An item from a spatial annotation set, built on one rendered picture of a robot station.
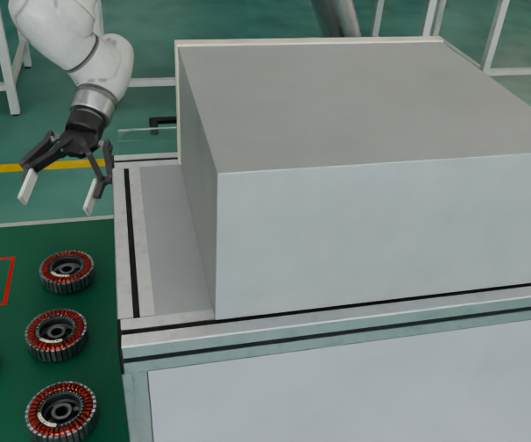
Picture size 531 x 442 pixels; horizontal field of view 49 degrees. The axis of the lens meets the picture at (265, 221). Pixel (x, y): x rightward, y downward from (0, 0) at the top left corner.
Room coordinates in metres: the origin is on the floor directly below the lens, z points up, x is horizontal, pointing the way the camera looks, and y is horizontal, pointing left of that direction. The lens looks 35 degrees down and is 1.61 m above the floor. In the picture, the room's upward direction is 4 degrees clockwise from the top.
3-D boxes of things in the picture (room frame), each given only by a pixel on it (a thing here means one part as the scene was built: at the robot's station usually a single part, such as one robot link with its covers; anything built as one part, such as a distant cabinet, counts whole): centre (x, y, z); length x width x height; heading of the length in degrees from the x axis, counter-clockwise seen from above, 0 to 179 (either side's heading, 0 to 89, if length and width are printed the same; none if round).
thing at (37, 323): (0.78, 0.38, 0.77); 0.11 x 0.11 x 0.04
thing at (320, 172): (0.74, -0.11, 1.22); 0.44 x 0.39 x 0.20; 105
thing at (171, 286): (0.75, -0.12, 1.09); 0.68 x 0.44 x 0.05; 105
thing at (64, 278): (0.96, 0.42, 0.77); 0.11 x 0.11 x 0.04
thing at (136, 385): (0.58, 0.18, 0.91); 0.28 x 0.03 x 0.32; 15
